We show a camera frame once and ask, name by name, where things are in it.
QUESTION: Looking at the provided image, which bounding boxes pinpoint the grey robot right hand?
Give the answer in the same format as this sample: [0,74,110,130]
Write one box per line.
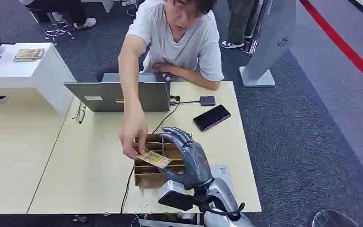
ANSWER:
[158,127,214,191]

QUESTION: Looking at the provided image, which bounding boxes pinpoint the person's right hand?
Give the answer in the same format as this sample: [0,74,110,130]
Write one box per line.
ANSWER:
[119,109,148,160]

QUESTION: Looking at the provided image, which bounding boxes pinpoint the person's left hand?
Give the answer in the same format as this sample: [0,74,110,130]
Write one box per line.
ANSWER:
[152,61,177,75]

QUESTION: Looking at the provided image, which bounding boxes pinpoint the yellow printed card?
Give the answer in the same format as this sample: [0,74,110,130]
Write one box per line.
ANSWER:
[137,149,173,169]

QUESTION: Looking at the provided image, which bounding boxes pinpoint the seated person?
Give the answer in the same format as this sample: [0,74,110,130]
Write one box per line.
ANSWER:
[118,0,225,160]

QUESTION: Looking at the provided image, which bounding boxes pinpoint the white labelled sheet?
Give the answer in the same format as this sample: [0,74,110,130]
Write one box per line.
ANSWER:
[209,165,236,201]

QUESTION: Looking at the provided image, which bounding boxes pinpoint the grey laptop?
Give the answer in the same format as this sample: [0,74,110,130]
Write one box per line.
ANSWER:
[64,72,172,113]

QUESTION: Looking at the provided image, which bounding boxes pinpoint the wooden card box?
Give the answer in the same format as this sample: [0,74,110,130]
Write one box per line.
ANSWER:
[133,133,195,189]

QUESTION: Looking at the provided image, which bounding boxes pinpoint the black smartphone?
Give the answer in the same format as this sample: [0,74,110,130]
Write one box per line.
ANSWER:
[193,105,232,132]

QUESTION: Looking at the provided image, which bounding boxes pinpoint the small dark usb hub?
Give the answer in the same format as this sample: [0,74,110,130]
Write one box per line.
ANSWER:
[199,96,216,107]

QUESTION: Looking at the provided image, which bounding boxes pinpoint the eyeglasses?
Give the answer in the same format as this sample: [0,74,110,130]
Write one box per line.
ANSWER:
[72,101,86,125]

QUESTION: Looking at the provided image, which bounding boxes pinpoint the standing person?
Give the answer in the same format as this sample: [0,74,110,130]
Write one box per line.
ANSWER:
[220,0,261,50]

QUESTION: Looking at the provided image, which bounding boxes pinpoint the person with white shoes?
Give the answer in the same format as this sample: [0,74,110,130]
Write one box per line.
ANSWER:
[25,0,96,30]

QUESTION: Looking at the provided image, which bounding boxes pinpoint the grey kiosk stand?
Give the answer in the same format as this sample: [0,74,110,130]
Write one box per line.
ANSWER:
[239,0,297,88]

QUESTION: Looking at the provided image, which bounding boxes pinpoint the chrome chair base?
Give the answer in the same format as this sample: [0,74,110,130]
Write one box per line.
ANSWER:
[44,22,76,42]

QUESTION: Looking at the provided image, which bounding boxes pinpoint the white cabinet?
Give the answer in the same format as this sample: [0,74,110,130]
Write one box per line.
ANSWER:
[0,43,77,117]

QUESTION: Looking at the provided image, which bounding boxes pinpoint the stack of printed cards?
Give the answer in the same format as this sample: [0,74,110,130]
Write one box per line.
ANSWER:
[13,48,45,62]

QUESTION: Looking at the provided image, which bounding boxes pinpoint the round grey dome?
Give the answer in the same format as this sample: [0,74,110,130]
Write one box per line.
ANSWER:
[312,210,361,227]

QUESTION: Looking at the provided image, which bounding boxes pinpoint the red floor tape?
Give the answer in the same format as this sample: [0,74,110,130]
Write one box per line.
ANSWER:
[299,0,363,94]

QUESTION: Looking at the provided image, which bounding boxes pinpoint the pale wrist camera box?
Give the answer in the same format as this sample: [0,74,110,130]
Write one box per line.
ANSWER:
[158,181,195,211]

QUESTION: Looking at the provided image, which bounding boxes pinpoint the long black cable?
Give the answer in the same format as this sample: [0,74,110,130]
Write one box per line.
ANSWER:
[120,95,181,215]

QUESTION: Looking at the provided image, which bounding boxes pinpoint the chrome stanchion post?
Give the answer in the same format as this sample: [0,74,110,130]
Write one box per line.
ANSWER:
[241,0,265,57]

